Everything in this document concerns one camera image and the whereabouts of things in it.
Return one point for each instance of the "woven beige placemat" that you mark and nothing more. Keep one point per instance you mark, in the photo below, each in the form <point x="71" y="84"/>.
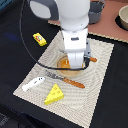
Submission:
<point x="78" y="104"/>

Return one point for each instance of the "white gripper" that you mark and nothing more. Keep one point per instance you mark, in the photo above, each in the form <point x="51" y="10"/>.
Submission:
<point x="77" y="47"/>

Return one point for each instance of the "orange bread loaf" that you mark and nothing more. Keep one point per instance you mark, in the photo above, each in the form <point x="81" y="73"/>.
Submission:
<point x="65" y="63"/>

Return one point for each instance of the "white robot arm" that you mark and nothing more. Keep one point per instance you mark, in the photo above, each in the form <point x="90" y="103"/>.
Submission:
<point x="73" y="18"/>

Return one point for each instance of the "yellow cheese wedge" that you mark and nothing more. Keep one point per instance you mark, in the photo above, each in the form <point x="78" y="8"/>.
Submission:
<point x="54" y="95"/>

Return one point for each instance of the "beige bowl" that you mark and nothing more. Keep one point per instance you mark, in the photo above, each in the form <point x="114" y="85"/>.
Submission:
<point x="123" y="14"/>

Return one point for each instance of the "large grey pot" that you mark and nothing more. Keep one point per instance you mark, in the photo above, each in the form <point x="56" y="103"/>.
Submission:
<point x="95" y="11"/>

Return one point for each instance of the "white toy fish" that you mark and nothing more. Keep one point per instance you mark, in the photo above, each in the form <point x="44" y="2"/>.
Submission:
<point x="35" y="82"/>

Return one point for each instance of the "knife with wooden handle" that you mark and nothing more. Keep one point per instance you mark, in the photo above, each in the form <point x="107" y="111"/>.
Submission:
<point x="93" y="59"/>

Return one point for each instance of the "yellow butter box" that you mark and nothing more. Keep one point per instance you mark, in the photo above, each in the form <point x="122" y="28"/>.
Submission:
<point x="40" y="40"/>

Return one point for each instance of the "fork with wooden handle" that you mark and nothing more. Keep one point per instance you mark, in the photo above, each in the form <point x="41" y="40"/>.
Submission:
<point x="66" y="80"/>

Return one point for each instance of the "round beige plate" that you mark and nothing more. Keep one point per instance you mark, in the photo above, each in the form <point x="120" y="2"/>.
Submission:
<point x="61" y="68"/>

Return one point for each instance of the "brown wooden tray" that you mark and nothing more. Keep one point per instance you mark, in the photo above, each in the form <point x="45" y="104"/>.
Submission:
<point x="106" y="26"/>

